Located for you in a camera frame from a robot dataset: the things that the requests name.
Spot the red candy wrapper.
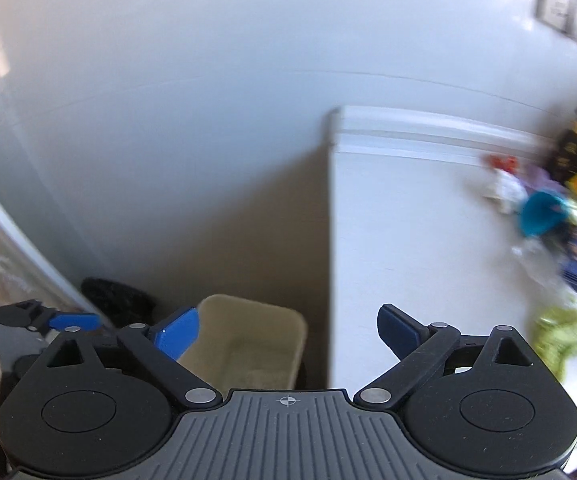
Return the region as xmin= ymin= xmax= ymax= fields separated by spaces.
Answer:
xmin=486 ymin=154 xmax=519 ymax=173

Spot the beige plastic bin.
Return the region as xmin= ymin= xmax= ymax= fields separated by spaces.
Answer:
xmin=177 ymin=294 xmax=309 ymax=392

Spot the clear plastic bag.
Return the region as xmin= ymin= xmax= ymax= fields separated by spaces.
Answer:
xmin=511 ymin=237 xmax=569 ymax=302

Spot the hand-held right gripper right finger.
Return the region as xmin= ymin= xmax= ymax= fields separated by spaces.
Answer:
xmin=353 ymin=304 xmax=539 ymax=408

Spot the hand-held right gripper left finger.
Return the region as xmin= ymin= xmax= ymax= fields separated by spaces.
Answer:
xmin=43 ymin=307 xmax=224 ymax=408

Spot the large napa cabbage leaf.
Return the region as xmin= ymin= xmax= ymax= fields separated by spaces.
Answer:
xmin=533 ymin=305 xmax=577 ymax=382

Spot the black bottle with gold neck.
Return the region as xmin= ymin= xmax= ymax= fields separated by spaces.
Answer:
xmin=543 ymin=109 xmax=577 ymax=182

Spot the purple plastic bag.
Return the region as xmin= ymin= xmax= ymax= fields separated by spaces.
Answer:
xmin=523 ymin=162 xmax=564 ymax=194

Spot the white paper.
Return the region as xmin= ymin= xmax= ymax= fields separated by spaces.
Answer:
xmin=483 ymin=167 xmax=527 ymax=215

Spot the black plastic bag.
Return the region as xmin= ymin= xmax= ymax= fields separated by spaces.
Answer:
xmin=81 ymin=277 xmax=158 ymax=332

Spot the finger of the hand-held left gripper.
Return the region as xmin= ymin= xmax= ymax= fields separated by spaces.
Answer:
xmin=0 ymin=300 xmax=102 ymax=335

